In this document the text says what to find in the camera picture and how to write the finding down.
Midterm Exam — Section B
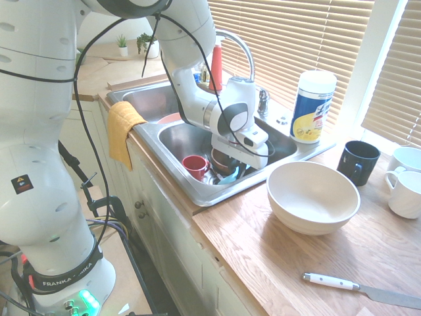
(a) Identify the red mug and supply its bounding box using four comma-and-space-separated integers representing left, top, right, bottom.
182, 155, 211, 182

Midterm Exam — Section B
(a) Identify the cream kitchen cabinet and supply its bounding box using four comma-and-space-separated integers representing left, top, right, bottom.
59, 95, 264, 316

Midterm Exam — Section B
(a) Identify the large cream bowl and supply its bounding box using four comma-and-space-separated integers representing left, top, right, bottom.
266, 161, 362, 236

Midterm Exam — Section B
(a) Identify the yellow purple wire bundle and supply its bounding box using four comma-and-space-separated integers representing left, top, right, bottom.
86, 216, 130, 238

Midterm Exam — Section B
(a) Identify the stainless steel double sink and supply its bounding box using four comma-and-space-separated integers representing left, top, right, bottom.
105, 77, 337, 207

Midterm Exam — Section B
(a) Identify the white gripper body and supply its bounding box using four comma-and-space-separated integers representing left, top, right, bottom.
210, 134, 270, 169

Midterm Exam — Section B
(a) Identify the white mug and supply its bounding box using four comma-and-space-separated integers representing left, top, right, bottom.
384, 170, 421, 220
387, 146, 421, 174

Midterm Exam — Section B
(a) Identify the blue plastic knife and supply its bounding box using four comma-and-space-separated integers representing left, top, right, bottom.
218, 165, 247, 186

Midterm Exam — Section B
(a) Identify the white-handled steel knife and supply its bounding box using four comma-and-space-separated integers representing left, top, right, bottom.
302, 272, 421, 311

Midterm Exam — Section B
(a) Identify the brown ceramic bowl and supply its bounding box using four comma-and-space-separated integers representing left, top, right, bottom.
210, 147, 238, 177

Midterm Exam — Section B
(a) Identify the Lysol wipes canister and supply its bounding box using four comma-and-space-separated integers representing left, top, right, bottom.
289, 70, 338, 145

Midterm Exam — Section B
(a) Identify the chrome sprayer knob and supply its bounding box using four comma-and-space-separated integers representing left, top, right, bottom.
256, 86, 272, 117

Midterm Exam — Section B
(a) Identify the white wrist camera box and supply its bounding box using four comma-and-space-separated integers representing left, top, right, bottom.
235, 128, 269, 149

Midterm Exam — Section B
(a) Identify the narrow wooden window blind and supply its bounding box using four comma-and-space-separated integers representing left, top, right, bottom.
360, 0, 421, 149

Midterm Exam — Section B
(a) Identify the black mug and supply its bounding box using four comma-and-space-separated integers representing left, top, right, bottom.
336, 140, 382, 187

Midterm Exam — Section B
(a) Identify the yellow dish cloth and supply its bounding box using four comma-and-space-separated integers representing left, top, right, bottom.
107, 101, 149, 172

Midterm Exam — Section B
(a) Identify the red dish soap bottle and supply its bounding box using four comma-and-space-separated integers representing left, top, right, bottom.
208, 45, 225, 92

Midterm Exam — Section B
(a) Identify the wide wooden window blind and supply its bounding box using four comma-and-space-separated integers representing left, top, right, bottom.
207, 0, 376, 134

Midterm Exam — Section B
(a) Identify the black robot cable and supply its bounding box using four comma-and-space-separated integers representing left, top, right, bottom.
72, 9, 238, 246

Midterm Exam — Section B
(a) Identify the upright plant in white pot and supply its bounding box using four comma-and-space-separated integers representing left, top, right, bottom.
115, 34, 130, 57

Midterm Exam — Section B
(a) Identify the black tripod leg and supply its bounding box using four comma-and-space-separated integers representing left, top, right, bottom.
58, 140, 98, 215

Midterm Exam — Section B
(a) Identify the black clamp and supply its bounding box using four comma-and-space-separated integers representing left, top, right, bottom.
86, 195, 130, 233

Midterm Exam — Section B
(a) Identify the trailing plant in white pot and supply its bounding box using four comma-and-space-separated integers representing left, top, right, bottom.
136, 32, 161, 60

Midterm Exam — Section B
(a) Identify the chrome faucet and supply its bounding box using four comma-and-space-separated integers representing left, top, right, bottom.
214, 30, 257, 83

